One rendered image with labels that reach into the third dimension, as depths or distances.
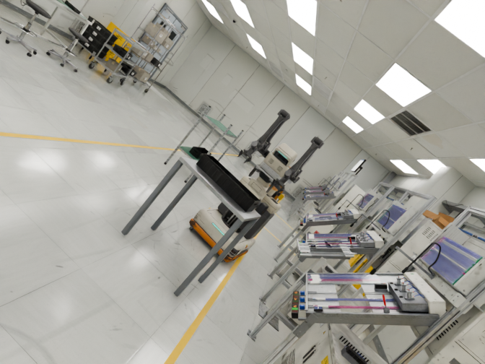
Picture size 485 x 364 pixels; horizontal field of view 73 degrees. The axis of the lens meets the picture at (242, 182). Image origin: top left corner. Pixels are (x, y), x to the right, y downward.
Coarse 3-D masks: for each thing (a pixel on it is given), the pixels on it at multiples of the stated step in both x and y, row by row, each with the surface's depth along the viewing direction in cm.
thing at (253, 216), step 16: (192, 160) 266; (192, 176) 293; (208, 176) 259; (160, 192) 259; (224, 192) 255; (144, 208) 259; (240, 208) 249; (128, 224) 263; (240, 224) 234; (224, 240) 236; (208, 256) 240; (224, 256) 280; (192, 272) 243; (208, 272) 283
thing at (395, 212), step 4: (392, 208) 358; (396, 208) 346; (400, 208) 336; (388, 212) 357; (392, 212) 347; (396, 212) 336; (400, 212) 328; (404, 212) 318; (384, 216) 360; (388, 216) 348; (392, 216) 339; (396, 216) 328; (400, 216) 321; (380, 220) 360; (384, 220) 350; (388, 220) 338; (392, 220) 330; (396, 220) 319; (384, 224) 341; (388, 224) 330; (392, 224) 322; (388, 228) 322
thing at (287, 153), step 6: (282, 144) 336; (276, 150) 334; (282, 150) 331; (288, 150) 333; (276, 156) 338; (282, 156) 333; (288, 156) 329; (294, 156) 332; (282, 162) 337; (288, 162) 331
